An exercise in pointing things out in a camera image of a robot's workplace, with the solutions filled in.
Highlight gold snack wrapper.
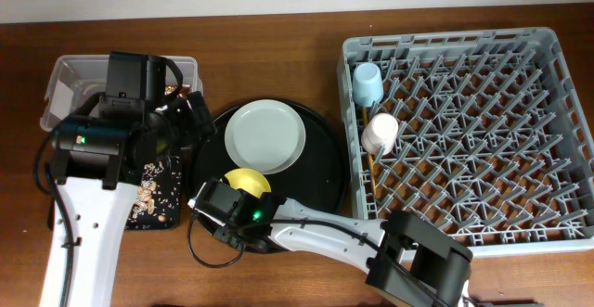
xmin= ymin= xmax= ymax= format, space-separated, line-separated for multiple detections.
xmin=165 ymin=85 xmax=191 ymax=98

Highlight yellow bowl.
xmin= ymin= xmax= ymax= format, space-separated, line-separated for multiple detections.
xmin=224 ymin=168 xmax=271 ymax=198

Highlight food scraps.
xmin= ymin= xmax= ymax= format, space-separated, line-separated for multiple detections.
xmin=125 ymin=157 xmax=182 ymax=230

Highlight wooden chopstick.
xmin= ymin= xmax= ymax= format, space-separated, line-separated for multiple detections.
xmin=367 ymin=153 xmax=377 ymax=198
xmin=362 ymin=107 xmax=369 ymax=128

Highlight pink cup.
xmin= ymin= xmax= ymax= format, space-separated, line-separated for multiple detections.
xmin=361 ymin=113 xmax=399 ymax=156

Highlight blue cup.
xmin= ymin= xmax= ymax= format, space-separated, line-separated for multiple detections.
xmin=353 ymin=62 xmax=383 ymax=108

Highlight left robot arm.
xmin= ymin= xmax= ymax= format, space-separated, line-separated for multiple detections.
xmin=33 ymin=52 xmax=215 ymax=306

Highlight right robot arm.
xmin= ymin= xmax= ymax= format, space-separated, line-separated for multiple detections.
xmin=188 ymin=180 xmax=473 ymax=306

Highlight grey dishwasher rack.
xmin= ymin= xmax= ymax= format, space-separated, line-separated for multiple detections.
xmin=337 ymin=27 xmax=593 ymax=257

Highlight grey plate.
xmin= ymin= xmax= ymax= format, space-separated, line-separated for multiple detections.
xmin=224 ymin=99 xmax=306 ymax=175

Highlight round black tray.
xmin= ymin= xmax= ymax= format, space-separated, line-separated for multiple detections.
xmin=184 ymin=100 xmax=350 ymax=213

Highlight black rectangular tray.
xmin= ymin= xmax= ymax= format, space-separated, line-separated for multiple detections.
xmin=46 ymin=151 xmax=185 ymax=232

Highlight clear plastic bin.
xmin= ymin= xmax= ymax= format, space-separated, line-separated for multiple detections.
xmin=40 ymin=55 xmax=203 ymax=132

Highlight white label on bin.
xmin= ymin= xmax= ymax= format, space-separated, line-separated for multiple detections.
xmin=49 ymin=81 xmax=73 ymax=120

